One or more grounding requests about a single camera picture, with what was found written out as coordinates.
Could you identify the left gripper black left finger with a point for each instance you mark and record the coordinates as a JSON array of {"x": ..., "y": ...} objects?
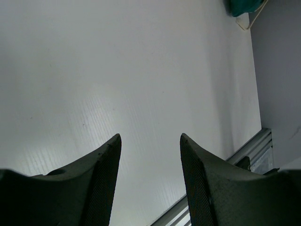
[{"x": 78, "y": 194}]

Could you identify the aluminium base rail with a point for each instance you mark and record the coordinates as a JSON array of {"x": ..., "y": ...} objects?
[{"x": 260, "y": 151}]

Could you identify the folded green shorts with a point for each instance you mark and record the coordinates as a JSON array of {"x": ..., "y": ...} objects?
[{"x": 239, "y": 7}]

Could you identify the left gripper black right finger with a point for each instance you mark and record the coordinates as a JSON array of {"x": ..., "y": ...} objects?
[{"x": 219, "y": 196}]

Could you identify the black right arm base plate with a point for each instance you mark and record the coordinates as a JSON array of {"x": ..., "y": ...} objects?
[{"x": 244, "y": 163}]

